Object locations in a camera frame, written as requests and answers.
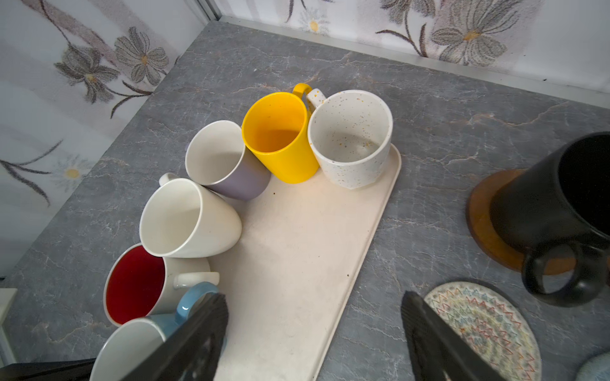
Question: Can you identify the white mug red inside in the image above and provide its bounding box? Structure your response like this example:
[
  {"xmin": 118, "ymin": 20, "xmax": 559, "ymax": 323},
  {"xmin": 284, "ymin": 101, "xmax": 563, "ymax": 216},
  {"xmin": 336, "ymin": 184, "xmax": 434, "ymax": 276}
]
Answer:
[{"xmin": 103, "ymin": 244, "xmax": 220, "ymax": 326}]

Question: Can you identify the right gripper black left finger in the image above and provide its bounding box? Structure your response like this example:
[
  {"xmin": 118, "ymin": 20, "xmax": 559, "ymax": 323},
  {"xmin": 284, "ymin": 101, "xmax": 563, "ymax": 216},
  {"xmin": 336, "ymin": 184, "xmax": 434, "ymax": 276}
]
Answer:
[{"xmin": 124, "ymin": 293, "xmax": 229, "ymax": 380}]

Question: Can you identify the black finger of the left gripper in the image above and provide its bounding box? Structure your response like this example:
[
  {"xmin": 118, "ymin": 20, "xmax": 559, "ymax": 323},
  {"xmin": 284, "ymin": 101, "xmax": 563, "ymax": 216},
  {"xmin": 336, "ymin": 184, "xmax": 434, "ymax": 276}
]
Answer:
[{"xmin": 1, "ymin": 358, "xmax": 95, "ymax": 380}]

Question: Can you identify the beige serving tray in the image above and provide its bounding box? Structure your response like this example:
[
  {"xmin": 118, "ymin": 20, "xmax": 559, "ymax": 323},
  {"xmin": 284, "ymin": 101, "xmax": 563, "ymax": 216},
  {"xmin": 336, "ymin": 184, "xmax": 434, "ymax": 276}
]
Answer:
[{"xmin": 210, "ymin": 147, "xmax": 401, "ymax": 380}]

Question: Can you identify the white mug blue handle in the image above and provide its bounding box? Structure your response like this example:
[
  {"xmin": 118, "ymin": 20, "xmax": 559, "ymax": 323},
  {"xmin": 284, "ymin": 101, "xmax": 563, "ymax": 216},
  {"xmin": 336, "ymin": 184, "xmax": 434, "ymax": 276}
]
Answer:
[{"xmin": 90, "ymin": 282, "xmax": 219, "ymax": 380}]

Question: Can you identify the plain white mug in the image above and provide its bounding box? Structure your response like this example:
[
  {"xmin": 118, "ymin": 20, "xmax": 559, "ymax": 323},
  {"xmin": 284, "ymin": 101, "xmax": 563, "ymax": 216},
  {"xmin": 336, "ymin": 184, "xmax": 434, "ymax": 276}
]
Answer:
[{"xmin": 139, "ymin": 172, "xmax": 242, "ymax": 258}]

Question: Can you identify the black ceramic mug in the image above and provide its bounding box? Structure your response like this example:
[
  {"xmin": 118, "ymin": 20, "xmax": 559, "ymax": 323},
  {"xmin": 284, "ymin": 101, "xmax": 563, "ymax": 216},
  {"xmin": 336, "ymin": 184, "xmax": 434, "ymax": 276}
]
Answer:
[{"xmin": 490, "ymin": 131, "xmax": 609, "ymax": 307}]

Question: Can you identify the yellow mug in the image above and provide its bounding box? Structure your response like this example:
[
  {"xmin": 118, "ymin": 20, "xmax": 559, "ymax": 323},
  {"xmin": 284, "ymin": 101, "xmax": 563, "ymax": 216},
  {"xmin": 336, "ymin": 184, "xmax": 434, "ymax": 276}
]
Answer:
[{"xmin": 241, "ymin": 84, "xmax": 319, "ymax": 184}]

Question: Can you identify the white speckled cup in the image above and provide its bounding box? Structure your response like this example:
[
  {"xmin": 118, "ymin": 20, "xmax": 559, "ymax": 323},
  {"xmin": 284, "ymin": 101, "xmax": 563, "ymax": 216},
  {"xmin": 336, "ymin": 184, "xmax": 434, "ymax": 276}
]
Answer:
[{"xmin": 307, "ymin": 89, "xmax": 393, "ymax": 190}]

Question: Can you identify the brown cork round coaster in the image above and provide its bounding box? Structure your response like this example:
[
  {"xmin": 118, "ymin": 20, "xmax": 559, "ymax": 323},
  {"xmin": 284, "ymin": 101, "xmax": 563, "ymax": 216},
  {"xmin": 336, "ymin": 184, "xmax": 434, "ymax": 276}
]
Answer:
[{"xmin": 465, "ymin": 169, "xmax": 578, "ymax": 277}]

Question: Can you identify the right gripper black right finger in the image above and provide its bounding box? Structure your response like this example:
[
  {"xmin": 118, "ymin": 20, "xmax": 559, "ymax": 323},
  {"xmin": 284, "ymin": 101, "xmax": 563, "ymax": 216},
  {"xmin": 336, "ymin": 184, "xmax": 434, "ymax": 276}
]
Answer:
[{"xmin": 401, "ymin": 291, "xmax": 503, "ymax": 380}]

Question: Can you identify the lavender mug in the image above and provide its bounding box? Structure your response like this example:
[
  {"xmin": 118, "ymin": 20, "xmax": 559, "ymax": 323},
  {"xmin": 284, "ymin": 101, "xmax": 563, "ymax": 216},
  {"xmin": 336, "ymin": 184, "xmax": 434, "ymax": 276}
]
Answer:
[{"xmin": 185, "ymin": 120, "xmax": 271, "ymax": 201}]

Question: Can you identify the woven multicolour round coaster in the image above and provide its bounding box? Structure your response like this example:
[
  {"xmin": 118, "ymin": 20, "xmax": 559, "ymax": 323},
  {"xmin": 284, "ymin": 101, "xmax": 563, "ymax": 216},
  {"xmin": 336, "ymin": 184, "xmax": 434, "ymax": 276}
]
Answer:
[{"xmin": 424, "ymin": 282, "xmax": 543, "ymax": 380}]

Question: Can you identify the blue grey woven coaster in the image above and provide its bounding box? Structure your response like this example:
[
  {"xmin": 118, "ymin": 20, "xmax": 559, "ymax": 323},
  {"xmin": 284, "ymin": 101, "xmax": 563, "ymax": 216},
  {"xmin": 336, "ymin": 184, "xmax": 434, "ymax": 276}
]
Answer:
[{"xmin": 575, "ymin": 352, "xmax": 610, "ymax": 381}]

